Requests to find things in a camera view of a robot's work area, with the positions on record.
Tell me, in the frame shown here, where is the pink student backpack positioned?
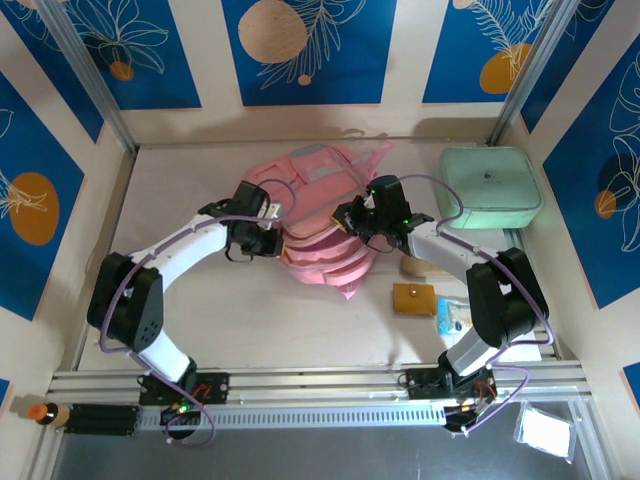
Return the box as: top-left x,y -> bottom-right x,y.
239,141 -> 394,301

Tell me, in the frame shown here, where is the clear bag with white contents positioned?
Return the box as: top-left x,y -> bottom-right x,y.
514,399 -> 574,460

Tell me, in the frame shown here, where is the beige oval stone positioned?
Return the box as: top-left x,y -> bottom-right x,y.
402,254 -> 450,279

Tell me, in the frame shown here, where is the mint green zipped case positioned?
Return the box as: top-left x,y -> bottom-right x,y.
438,145 -> 544,231

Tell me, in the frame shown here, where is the brown leather wallet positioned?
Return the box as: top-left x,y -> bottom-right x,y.
392,282 -> 437,317

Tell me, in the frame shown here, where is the blue snack packet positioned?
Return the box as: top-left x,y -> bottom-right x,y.
437,295 -> 474,337

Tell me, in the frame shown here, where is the black ribbed bar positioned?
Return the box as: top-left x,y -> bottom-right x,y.
63,403 -> 141,436

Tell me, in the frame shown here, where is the aluminium front rail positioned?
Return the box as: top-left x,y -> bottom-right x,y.
47,364 -> 589,401

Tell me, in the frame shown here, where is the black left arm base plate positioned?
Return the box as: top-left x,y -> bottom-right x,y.
138,370 -> 231,406

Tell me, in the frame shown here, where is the slotted grey cable duct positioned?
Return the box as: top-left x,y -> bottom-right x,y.
137,403 -> 449,432

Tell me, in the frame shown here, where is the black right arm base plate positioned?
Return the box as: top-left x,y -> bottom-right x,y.
404,367 -> 496,401

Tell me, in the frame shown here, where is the aluminium corner post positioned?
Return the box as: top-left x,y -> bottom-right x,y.
37,0 -> 139,154
487,0 -> 584,146

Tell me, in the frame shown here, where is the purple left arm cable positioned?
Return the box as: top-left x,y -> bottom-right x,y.
99,177 -> 299,449

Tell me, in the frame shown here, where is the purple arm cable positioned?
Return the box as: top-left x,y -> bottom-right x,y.
397,173 -> 554,436
99,177 -> 299,449

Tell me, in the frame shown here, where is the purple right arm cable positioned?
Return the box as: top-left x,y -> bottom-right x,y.
397,173 -> 554,436

